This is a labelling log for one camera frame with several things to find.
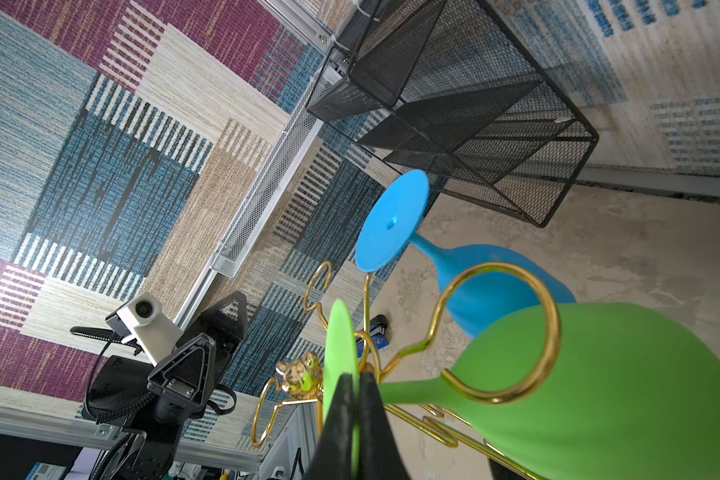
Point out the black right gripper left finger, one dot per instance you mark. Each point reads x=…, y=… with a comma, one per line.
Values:
x=334, y=457

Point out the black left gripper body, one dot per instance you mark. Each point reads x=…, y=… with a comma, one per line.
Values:
x=222, y=402

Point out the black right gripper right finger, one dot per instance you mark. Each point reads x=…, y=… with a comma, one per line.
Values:
x=379, y=457

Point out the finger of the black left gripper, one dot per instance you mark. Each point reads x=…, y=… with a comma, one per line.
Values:
x=181, y=382
x=226, y=322

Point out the blue wine glass back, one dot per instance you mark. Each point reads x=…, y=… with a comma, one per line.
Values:
x=392, y=225

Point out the green wine glass back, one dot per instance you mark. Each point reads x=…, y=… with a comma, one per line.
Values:
x=633, y=395

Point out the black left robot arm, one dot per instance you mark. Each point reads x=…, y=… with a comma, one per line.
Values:
x=116, y=387

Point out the black mesh shelf rack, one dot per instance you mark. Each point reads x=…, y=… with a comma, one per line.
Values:
x=445, y=87

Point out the blue object at left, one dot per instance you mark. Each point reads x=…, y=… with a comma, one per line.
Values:
x=377, y=332

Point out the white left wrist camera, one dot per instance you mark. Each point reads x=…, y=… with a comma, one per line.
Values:
x=142, y=319

